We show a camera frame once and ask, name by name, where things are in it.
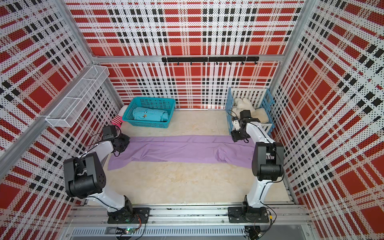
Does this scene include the purple long pants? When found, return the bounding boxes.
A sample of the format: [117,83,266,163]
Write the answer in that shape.
[108,135,255,171]

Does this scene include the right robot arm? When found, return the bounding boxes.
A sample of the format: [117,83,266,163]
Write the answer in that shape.
[231,120,284,209]

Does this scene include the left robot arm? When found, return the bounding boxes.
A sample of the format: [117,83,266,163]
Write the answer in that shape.
[63,134,133,217]

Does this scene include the white fluffy plush toy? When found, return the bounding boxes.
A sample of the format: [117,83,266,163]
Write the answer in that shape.
[232,98,255,118]

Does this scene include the cream fluffy cushion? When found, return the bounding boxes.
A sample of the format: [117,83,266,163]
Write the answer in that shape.
[252,108,269,124]

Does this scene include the folded teal garment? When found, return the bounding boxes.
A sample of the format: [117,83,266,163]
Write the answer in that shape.
[133,107,169,122]

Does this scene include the blue white slatted crate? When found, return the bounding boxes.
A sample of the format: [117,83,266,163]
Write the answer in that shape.
[225,88,275,135]

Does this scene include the teal plastic basket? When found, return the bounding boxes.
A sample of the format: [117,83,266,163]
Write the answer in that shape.
[122,97,176,129]

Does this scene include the green circuit board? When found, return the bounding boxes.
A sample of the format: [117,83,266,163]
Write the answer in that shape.
[116,228,137,235]

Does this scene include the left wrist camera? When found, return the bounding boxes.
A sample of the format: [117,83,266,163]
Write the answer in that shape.
[102,125,118,141]

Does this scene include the white wire wall basket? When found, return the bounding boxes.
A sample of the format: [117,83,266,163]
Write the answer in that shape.
[46,65,109,128]

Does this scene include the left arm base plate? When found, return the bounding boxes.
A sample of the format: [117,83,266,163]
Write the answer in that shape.
[108,208,151,224]

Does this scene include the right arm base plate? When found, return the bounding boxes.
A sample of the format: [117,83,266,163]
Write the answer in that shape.
[228,207,270,224]

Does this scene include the black hook rail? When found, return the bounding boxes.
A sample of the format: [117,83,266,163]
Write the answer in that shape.
[162,56,260,64]

